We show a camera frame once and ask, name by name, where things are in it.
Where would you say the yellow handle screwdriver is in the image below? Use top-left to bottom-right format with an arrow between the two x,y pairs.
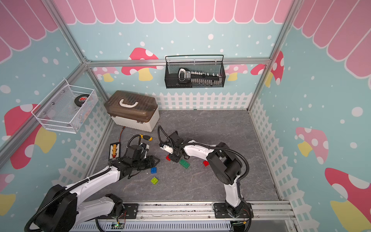
140,134 -> 153,141

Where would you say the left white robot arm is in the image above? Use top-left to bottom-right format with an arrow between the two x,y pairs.
24,143 -> 160,232

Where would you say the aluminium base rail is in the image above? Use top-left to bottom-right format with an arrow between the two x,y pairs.
72,201 -> 300,232

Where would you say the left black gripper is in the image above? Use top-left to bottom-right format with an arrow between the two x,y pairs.
132,155 -> 160,171

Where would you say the brown lid storage box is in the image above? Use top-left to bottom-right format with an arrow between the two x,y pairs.
104,90 -> 159,132

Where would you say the black wire wall basket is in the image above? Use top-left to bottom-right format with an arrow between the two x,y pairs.
164,55 -> 226,89

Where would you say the black tape roll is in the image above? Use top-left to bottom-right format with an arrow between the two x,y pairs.
74,94 -> 90,107

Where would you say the white wire wall basket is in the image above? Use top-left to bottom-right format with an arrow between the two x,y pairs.
31,79 -> 98,134

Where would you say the lime green lego brick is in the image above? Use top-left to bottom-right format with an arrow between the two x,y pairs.
151,177 -> 159,185

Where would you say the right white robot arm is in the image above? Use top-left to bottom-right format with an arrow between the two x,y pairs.
159,131 -> 251,218

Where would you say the green circuit board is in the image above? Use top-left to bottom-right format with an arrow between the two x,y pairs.
111,222 -> 125,230

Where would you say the dark green long lego brick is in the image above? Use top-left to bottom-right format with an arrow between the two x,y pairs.
179,159 -> 190,169

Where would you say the screwdriver bit set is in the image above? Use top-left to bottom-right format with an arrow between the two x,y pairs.
177,68 -> 220,87

